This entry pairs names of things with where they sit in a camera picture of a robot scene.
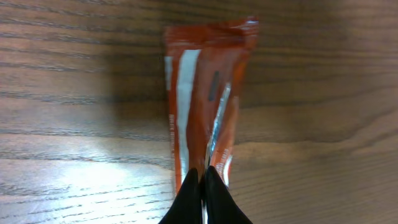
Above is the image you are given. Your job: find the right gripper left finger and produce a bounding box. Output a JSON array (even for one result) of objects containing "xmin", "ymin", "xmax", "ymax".
[{"xmin": 159, "ymin": 169, "xmax": 202, "ymax": 224}]

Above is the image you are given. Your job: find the orange brown snack bar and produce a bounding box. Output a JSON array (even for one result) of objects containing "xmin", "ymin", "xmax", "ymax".
[{"xmin": 164, "ymin": 17, "xmax": 259, "ymax": 223}]

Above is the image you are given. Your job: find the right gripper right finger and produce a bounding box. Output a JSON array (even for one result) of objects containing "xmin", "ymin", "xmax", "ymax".
[{"xmin": 205, "ymin": 166, "xmax": 252, "ymax": 224}]

